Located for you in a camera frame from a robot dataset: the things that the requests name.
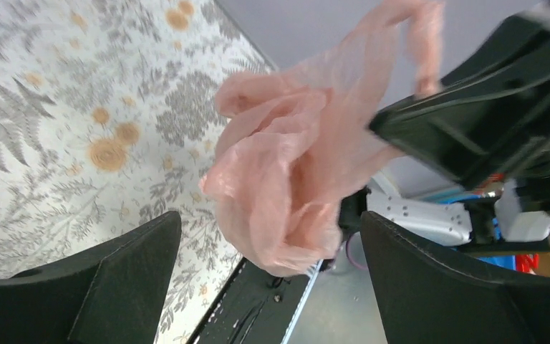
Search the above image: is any floral patterned table mat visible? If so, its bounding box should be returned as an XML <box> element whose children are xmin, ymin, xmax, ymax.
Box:
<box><xmin>0</xmin><ymin>0</ymin><xmax>269</xmax><ymax>343</ymax></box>

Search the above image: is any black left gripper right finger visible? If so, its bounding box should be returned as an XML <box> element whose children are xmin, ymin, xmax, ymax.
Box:
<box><xmin>360</xmin><ymin>211</ymin><xmax>550</xmax><ymax>344</ymax></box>

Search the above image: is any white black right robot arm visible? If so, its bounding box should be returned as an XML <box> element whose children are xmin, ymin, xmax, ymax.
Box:
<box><xmin>341</xmin><ymin>1</ymin><xmax>550</xmax><ymax>257</ymax></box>

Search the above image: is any pink plastic trash bag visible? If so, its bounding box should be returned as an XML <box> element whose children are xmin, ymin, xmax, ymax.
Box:
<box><xmin>201</xmin><ymin>1</ymin><xmax>443</xmax><ymax>277</ymax></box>

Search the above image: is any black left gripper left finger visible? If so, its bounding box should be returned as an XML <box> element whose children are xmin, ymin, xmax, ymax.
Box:
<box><xmin>0</xmin><ymin>211</ymin><xmax>182</xmax><ymax>343</ymax></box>

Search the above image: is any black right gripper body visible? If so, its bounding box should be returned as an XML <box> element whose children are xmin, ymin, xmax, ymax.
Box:
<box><xmin>370</xmin><ymin>1</ymin><xmax>550</xmax><ymax>190</ymax></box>

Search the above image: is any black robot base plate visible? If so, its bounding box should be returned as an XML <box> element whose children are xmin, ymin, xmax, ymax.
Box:
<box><xmin>188</xmin><ymin>258</ymin><xmax>322</xmax><ymax>344</ymax></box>

